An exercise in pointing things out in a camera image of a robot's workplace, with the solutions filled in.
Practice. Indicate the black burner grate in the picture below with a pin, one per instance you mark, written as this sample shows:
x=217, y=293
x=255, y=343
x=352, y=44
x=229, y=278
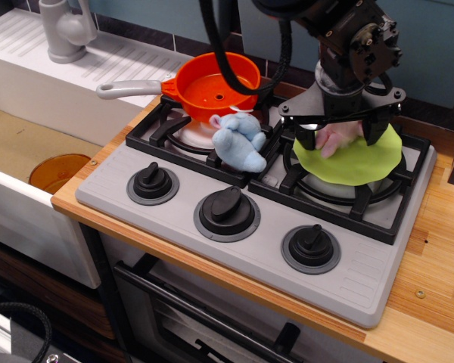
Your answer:
x=174, y=140
x=383, y=210

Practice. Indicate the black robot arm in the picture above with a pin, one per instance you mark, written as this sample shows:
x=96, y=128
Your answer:
x=357, y=46

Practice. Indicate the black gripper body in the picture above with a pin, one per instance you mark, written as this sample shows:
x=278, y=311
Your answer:
x=325, y=103

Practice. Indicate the pink plush toy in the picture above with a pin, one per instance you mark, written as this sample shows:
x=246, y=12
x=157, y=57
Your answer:
x=336, y=136

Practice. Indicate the black right burner grate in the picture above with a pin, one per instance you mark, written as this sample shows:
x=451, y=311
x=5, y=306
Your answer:
x=383, y=210

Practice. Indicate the grey toy faucet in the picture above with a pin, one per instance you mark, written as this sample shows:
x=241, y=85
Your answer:
x=67, y=34

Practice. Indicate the grey toy stove top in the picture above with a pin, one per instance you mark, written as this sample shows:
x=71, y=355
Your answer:
x=357, y=289

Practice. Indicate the green round cloth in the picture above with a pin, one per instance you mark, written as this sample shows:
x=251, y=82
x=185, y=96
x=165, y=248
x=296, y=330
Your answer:
x=356, y=164

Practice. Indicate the orange pot grey handle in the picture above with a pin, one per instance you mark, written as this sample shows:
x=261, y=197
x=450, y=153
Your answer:
x=198, y=86

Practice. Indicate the black stove knob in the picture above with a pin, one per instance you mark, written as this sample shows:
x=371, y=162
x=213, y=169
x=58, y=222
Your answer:
x=311, y=250
x=152, y=186
x=227, y=216

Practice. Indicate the toy oven door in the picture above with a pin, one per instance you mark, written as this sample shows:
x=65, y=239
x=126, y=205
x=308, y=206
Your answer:
x=187, y=318

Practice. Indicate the black left stove knob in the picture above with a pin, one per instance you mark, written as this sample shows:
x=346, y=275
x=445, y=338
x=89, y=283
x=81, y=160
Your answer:
x=152, y=186

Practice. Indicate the blue plush toy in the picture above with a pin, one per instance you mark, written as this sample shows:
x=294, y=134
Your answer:
x=238, y=141

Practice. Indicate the black middle stove knob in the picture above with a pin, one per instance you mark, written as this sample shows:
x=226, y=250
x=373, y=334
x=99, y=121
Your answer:
x=227, y=216

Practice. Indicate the black left burner grate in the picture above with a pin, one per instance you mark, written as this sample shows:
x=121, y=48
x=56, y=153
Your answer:
x=174, y=140

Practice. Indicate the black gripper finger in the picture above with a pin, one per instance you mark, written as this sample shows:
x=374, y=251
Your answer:
x=305, y=132
x=375, y=125

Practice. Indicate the white toy sink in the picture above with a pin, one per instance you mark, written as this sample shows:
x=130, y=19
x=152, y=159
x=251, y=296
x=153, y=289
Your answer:
x=47, y=109

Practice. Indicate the black right stove knob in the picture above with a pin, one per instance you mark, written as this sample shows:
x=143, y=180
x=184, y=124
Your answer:
x=311, y=250

